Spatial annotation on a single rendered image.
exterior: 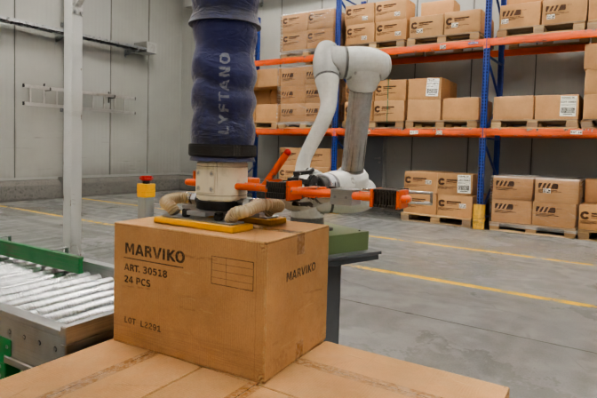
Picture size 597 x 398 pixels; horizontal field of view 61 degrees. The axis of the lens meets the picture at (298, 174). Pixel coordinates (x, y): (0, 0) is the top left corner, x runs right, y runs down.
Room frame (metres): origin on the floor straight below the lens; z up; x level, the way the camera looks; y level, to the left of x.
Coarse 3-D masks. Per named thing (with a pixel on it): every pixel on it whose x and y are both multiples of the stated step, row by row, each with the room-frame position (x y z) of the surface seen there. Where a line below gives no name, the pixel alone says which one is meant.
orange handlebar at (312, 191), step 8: (192, 184) 1.74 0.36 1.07; (240, 184) 1.63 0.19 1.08; (248, 184) 1.61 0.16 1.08; (256, 184) 1.64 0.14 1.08; (296, 192) 1.51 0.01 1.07; (304, 192) 1.50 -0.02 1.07; (312, 192) 1.48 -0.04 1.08; (320, 192) 1.47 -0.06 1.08; (328, 192) 1.45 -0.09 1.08; (360, 192) 1.45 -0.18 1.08; (368, 192) 1.44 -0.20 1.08; (368, 200) 1.39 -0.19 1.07; (408, 200) 1.34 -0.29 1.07
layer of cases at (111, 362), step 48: (0, 384) 1.34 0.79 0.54; (48, 384) 1.35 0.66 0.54; (96, 384) 1.36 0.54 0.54; (144, 384) 1.36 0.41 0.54; (192, 384) 1.37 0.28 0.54; (240, 384) 1.38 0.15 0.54; (288, 384) 1.39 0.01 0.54; (336, 384) 1.39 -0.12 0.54; (384, 384) 1.40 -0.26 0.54; (432, 384) 1.41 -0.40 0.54; (480, 384) 1.42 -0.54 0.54
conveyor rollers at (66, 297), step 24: (0, 264) 2.69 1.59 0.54; (24, 264) 2.71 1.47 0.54; (0, 288) 2.25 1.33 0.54; (24, 288) 2.25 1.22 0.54; (48, 288) 2.26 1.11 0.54; (72, 288) 2.26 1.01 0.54; (96, 288) 2.27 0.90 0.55; (48, 312) 1.96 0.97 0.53; (72, 312) 1.96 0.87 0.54; (96, 312) 1.95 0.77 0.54
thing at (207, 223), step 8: (184, 208) 1.67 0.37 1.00; (160, 216) 1.68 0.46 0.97; (168, 216) 1.66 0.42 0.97; (176, 216) 1.65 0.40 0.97; (184, 216) 1.65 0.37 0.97; (192, 216) 1.66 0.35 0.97; (216, 216) 1.57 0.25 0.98; (176, 224) 1.62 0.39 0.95; (184, 224) 1.60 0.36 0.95; (192, 224) 1.58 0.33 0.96; (200, 224) 1.56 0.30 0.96; (208, 224) 1.54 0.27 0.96; (216, 224) 1.54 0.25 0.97; (224, 224) 1.53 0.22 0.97; (232, 224) 1.53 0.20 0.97; (240, 224) 1.55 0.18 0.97; (248, 224) 1.56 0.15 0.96; (224, 232) 1.51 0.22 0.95; (232, 232) 1.49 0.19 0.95
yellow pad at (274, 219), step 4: (212, 216) 1.78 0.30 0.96; (272, 216) 1.72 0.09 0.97; (276, 216) 1.73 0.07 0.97; (240, 220) 1.72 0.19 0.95; (244, 220) 1.71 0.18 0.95; (248, 220) 1.70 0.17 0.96; (252, 220) 1.69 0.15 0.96; (256, 220) 1.68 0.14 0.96; (260, 220) 1.67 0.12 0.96; (264, 220) 1.67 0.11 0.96; (268, 220) 1.66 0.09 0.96; (272, 220) 1.66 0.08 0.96; (276, 220) 1.68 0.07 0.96; (280, 220) 1.70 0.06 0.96; (284, 220) 1.73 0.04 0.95; (256, 224) 1.69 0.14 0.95; (260, 224) 1.67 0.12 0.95; (264, 224) 1.67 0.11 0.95; (268, 224) 1.66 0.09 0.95; (272, 224) 1.66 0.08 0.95; (276, 224) 1.69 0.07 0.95
